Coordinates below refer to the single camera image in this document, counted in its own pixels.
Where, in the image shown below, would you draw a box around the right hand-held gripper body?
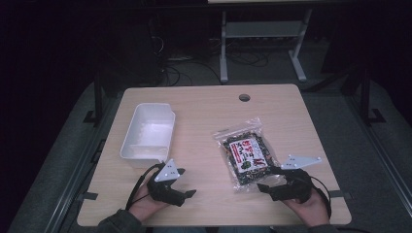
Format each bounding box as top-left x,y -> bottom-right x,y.
269,154 -> 324,205

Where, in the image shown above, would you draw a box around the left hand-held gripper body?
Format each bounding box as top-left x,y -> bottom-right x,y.
147,158 -> 187,208

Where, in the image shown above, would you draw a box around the clear snack bag red label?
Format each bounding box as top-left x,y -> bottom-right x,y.
212,116 -> 282,192

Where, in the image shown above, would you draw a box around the white plastic bin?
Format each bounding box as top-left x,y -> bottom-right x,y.
120,102 -> 176,170

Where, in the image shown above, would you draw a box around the person's left hand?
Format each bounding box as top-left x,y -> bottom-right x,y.
128,183 -> 170,223

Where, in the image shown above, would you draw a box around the person's right hand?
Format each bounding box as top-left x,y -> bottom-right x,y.
281,188 -> 330,228

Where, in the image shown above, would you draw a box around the black metal stand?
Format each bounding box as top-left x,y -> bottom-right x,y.
83,69 -> 105,126
358,66 -> 387,126

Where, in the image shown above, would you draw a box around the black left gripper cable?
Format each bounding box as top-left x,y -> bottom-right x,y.
124,162 -> 164,212

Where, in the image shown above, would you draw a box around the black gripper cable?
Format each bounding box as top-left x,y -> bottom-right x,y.
307,175 -> 332,218
124,162 -> 164,212

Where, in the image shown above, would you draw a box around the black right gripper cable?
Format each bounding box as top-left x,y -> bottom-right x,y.
307,175 -> 332,218

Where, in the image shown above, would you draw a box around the grey table edge bracket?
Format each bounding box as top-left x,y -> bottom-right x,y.
77,191 -> 99,202
329,189 -> 354,200

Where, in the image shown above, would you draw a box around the black floor cables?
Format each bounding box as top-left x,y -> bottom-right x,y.
152,35 -> 270,87

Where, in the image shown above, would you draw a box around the white metal desk frame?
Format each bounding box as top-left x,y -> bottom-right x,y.
219,8 -> 314,84

